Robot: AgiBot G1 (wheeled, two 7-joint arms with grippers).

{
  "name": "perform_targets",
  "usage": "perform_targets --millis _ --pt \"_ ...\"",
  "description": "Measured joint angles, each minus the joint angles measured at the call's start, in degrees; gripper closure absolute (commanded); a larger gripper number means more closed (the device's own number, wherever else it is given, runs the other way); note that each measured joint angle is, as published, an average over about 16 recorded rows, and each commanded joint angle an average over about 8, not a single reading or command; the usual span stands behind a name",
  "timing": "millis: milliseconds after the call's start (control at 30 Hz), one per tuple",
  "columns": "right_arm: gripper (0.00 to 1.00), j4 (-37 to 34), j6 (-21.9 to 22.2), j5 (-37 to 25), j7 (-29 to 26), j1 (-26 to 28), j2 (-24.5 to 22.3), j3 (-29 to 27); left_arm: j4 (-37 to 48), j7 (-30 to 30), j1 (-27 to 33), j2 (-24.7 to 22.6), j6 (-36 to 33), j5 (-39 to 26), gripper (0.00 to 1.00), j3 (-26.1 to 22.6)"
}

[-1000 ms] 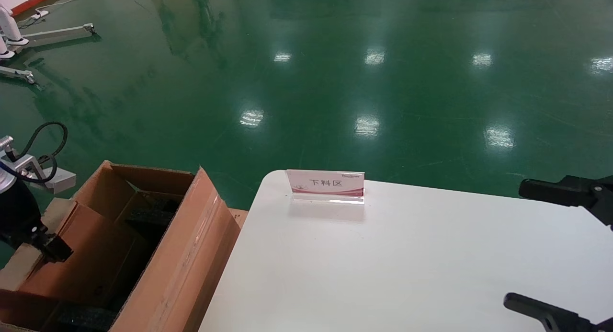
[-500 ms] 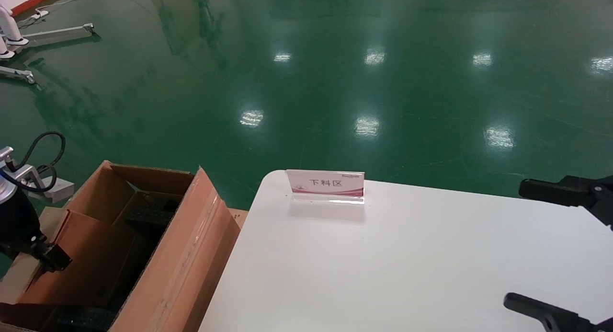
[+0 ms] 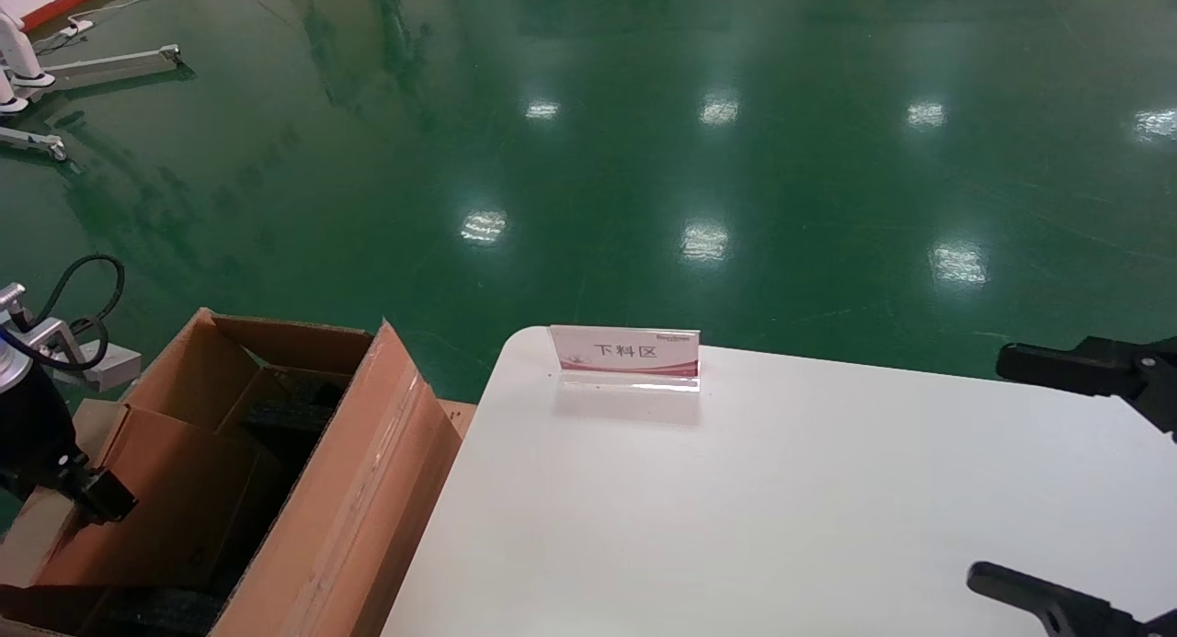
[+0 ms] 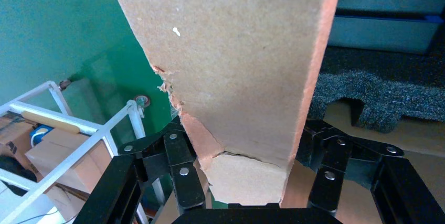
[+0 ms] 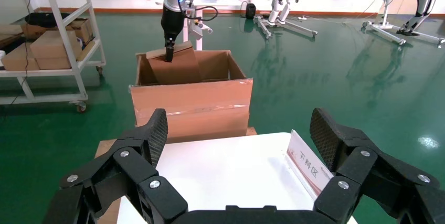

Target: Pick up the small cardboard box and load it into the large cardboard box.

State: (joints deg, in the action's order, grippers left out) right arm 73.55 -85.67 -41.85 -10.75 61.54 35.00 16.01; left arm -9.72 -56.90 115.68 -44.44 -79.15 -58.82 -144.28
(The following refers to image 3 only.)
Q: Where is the black foam block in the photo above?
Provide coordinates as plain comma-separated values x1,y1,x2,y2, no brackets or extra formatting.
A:
103,589,227,637
241,378,352,438

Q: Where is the white black humanoid robot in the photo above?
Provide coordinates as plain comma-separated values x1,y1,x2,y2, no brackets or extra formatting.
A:
0,7,58,116

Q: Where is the metal robot stand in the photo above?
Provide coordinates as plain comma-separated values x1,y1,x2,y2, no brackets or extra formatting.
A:
0,44,185,162

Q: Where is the large open cardboard box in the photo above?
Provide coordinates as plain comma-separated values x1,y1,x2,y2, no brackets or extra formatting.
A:
0,308,464,637

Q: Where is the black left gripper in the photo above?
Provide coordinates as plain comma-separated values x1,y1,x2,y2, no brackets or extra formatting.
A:
0,361,140,527

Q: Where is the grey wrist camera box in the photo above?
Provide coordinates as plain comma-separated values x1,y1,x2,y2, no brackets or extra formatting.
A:
0,283,143,392

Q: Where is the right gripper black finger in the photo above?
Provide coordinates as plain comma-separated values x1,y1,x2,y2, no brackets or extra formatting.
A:
966,561,1177,637
996,336,1177,436

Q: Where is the acrylic sign with red print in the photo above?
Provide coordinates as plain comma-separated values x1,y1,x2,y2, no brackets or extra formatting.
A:
549,324,702,395

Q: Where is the small cardboard box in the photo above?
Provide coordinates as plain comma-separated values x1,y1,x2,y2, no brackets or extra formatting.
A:
37,404,279,592

